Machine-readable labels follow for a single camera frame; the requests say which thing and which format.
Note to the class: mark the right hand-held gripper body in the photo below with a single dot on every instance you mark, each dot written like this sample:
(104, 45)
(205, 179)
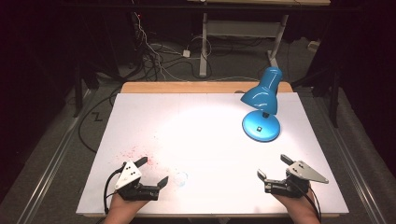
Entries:
(303, 174)

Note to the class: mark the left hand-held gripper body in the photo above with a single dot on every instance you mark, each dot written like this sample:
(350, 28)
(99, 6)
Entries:
(128, 175)

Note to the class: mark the blue desk lamp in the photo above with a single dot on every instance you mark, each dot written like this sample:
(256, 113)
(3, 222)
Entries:
(261, 124)

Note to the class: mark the person's left hand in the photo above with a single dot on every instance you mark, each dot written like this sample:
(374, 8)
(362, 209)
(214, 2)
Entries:
(120, 210)

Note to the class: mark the person's right hand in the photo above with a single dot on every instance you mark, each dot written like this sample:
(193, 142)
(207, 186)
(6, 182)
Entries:
(300, 210)

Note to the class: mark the white table cover board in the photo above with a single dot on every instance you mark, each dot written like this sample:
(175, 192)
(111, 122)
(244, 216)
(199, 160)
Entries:
(202, 140)

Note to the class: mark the black metal stand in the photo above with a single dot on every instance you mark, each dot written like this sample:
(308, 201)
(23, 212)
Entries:
(334, 99)

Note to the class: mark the beige box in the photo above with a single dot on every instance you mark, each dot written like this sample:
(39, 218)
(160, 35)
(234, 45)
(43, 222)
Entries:
(313, 46)

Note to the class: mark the white power adapter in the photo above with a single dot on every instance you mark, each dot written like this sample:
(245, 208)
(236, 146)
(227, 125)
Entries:
(186, 53)

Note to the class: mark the metal floor rail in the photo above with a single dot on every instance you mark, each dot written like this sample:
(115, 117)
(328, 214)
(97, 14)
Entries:
(351, 168)
(53, 161)

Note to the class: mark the white metal desk frame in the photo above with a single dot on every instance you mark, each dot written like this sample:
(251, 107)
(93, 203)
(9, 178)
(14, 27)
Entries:
(204, 46)

